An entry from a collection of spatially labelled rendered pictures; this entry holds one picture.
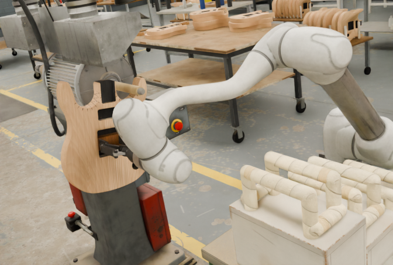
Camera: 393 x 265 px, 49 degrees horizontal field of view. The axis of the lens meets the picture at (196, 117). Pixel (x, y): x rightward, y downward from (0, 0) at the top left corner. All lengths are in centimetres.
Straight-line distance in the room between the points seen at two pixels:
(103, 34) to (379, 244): 96
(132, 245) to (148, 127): 113
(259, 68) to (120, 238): 114
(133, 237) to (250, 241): 121
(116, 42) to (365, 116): 89
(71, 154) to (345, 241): 93
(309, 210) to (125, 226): 138
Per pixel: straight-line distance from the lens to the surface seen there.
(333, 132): 189
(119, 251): 220
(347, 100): 154
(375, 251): 110
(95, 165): 157
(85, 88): 170
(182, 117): 196
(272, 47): 144
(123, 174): 164
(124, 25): 143
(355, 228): 98
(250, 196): 101
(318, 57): 133
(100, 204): 205
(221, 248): 121
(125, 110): 116
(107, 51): 140
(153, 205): 218
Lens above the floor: 167
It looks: 20 degrees down
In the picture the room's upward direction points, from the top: 9 degrees counter-clockwise
